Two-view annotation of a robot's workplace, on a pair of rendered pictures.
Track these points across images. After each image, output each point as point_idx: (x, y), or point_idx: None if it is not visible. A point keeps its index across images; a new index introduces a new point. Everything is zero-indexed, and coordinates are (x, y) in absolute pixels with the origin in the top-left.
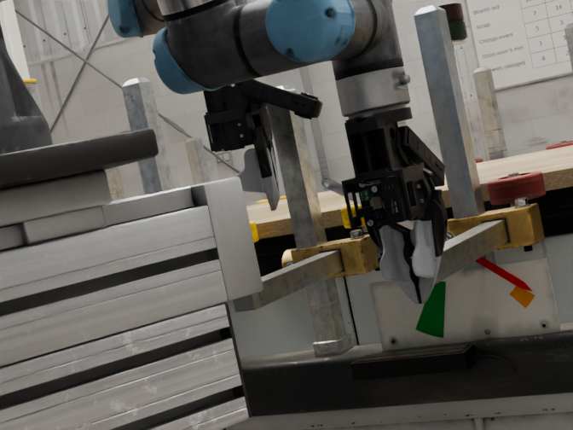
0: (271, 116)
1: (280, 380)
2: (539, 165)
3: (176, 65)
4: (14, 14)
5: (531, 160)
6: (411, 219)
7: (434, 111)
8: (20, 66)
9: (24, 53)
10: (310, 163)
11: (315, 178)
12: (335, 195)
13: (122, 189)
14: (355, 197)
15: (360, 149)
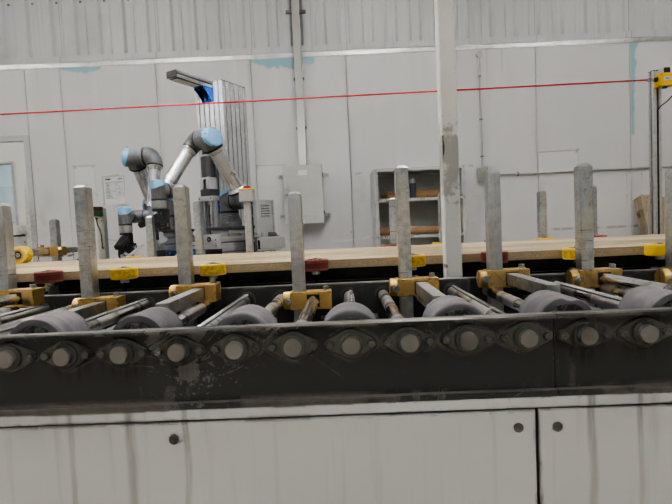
0: (154, 223)
1: None
2: (58, 263)
3: None
4: (437, 34)
5: (45, 266)
6: (125, 252)
7: (107, 234)
8: (437, 88)
9: (439, 72)
10: (146, 239)
11: (177, 260)
12: (149, 262)
13: (397, 223)
14: (134, 246)
15: (131, 238)
